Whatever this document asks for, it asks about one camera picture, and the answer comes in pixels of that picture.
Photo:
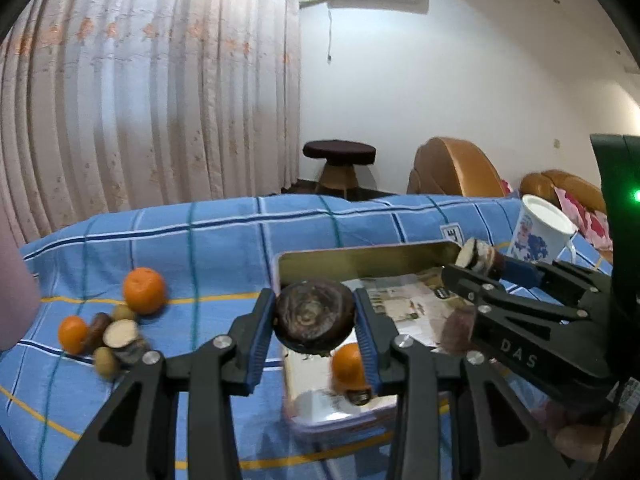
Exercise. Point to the purple sweet potato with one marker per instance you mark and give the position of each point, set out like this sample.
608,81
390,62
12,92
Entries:
457,330

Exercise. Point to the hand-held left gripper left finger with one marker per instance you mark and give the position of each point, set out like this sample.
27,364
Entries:
257,342

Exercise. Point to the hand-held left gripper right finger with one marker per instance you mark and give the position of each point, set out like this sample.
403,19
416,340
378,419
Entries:
367,347

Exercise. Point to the pale cut fruit piece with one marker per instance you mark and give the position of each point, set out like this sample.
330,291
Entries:
120,335

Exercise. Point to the striped cut fruit piece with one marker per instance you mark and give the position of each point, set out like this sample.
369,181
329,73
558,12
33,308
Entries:
472,255

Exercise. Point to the mushrooms and potatoes in tin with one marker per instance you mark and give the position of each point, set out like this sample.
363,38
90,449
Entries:
400,305

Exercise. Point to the beige wall conduit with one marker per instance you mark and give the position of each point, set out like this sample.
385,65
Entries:
312,1

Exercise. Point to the white mug with blue print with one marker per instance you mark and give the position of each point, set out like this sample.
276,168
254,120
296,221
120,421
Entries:
542,230

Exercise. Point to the dark brown round fruit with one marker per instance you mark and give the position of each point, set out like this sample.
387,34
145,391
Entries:
312,317

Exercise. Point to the small tan kiwi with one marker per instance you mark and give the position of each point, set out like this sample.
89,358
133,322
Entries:
105,362
124,312

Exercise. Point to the blue checked blanket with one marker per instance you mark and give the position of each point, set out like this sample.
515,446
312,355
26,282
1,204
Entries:
200,240

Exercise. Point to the large orange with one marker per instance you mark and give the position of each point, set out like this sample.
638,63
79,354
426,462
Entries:
144,290

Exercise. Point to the brown leather armchair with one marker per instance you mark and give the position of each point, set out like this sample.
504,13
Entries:
450,170

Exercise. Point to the pink floral curtain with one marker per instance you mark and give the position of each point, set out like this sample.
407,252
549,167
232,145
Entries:
150,85

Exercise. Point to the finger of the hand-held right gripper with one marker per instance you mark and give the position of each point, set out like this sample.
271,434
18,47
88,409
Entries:
515,340
520,271

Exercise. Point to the person's right forearm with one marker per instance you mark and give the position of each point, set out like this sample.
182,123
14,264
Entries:
575,440

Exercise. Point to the pink tin box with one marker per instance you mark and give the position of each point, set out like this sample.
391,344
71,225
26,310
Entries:
350,260

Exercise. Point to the round dark-topped stool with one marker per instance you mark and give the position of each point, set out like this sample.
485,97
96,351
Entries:
339,152

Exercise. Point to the dark brown oval fruit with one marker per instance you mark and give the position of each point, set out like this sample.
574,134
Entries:
97,330

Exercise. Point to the brown leather sofa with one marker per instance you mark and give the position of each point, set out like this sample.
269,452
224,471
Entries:
565,187

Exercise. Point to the small orange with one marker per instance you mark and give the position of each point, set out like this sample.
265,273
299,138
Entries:
346,367
73,334

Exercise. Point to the pink floral cushion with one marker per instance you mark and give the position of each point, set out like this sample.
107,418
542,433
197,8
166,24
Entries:
585,220

